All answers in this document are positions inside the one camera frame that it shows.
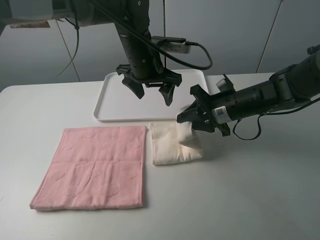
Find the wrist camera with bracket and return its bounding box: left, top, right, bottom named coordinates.
left=216, top=74, right=236, bottom=93
left=151, top=36, right=199, bottom=54

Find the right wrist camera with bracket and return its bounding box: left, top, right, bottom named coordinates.
left=216, top=74, right=236, bottom=93

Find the cream white terry towel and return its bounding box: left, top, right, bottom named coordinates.
left=149, top=120, right=204, bottom=166

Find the pink terry towel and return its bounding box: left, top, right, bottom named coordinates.
left=29, top=125, right=146, bottom=211

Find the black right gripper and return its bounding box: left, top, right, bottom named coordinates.
left=176, top=84, right=230, bottom=137

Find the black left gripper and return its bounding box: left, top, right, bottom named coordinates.
left=116, top=64, right=182, bottom=106

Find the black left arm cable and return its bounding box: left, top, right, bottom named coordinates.
left=56, top=0, right=213, bottom=78

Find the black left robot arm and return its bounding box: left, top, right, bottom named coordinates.
left=52, top=0, right=182, bottom=106

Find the white rectangular plastic tray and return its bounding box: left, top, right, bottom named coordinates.
left=93, top=69, right=208, bottom=122

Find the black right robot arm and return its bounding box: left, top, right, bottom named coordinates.
left=176, top=45, right=320, bottom=137

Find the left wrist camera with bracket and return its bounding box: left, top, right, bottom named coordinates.
left=151, top=36, right=199, bottom=54

